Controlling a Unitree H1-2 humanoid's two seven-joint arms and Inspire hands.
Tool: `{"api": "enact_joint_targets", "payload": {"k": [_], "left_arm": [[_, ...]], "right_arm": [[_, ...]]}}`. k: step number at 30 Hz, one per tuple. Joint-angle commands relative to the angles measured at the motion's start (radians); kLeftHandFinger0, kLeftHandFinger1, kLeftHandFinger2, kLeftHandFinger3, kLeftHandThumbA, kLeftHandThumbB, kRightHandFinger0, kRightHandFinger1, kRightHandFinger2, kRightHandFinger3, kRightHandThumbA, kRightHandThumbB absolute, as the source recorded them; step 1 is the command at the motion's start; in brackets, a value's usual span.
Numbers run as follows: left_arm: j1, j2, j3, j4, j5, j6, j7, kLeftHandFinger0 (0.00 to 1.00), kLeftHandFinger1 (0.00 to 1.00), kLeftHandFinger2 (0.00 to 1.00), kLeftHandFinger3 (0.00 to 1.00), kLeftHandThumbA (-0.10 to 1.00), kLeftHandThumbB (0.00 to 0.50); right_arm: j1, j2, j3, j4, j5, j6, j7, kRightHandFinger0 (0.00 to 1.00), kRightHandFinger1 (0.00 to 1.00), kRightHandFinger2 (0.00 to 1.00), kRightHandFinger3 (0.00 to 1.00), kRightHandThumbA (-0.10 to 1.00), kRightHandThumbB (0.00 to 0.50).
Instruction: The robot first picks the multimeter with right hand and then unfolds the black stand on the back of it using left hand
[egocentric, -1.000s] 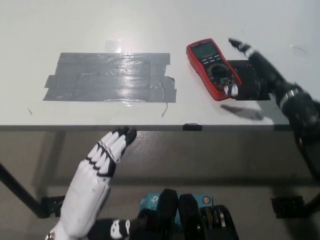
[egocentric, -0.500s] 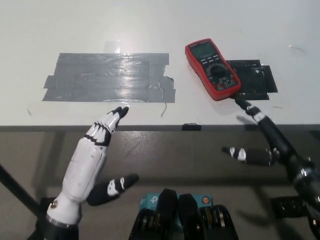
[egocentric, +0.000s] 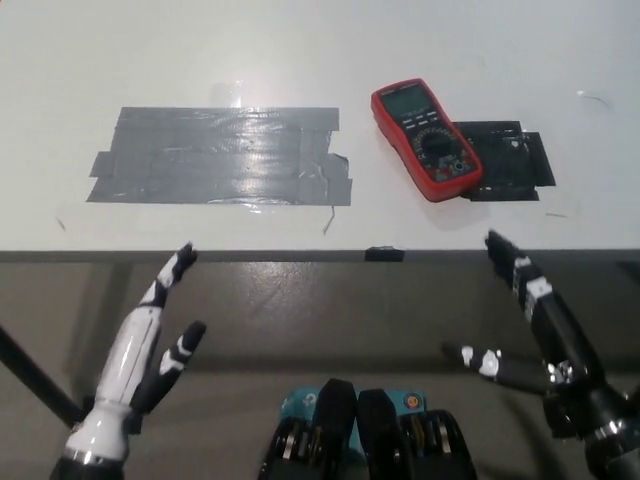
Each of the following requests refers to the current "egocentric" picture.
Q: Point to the black and teal robot torso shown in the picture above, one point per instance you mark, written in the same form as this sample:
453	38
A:
375	425

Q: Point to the grey duct tape patch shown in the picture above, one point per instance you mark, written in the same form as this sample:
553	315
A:
200	160

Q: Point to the white and black left hand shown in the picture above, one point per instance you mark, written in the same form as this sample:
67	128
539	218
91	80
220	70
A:
125	365

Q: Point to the black table leg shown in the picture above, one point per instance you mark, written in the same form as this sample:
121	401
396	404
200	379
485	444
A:
35	380

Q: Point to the black right hand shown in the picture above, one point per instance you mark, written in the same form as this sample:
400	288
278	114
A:
565	340

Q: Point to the red multimeter with black stand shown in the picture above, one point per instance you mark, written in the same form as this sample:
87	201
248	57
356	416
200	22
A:
430	140

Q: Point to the black tape patch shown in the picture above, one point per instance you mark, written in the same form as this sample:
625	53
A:
510	160

